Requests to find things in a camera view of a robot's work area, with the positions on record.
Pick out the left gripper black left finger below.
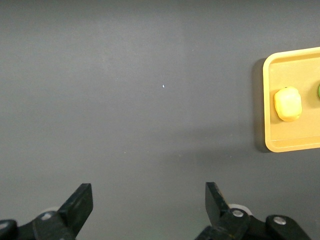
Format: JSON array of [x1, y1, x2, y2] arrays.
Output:
[[0, 183, 94, 240]]

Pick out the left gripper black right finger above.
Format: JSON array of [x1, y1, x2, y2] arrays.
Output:
[[194, 181, 313, 240]]

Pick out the yellow plastic tray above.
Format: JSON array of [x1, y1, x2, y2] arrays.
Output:
[[262, 46, 320, 154]]

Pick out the dark grey table mat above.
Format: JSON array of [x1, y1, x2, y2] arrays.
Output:
[[0, 0, 320, 240]]

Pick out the yellow potato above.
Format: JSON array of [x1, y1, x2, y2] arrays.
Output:
[[273, 86, 303, 123]]

